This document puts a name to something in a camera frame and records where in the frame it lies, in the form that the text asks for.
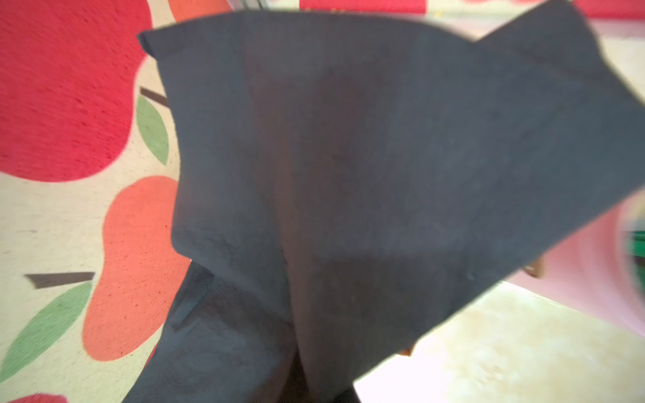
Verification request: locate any pink straw holder cup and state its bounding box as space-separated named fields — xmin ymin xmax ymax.
xmin=507 ymin=190 xmax=644 ymax=336

